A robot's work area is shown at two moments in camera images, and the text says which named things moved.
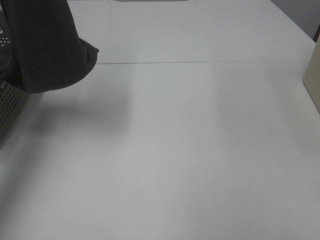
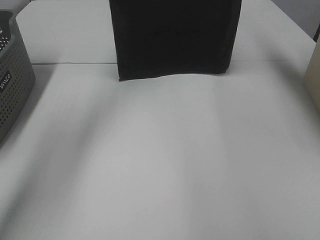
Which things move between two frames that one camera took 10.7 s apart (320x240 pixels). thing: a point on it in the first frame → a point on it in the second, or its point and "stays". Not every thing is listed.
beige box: [311, 78] stays
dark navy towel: [49, 51] → [157, 37]
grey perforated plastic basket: [12, 96] stays
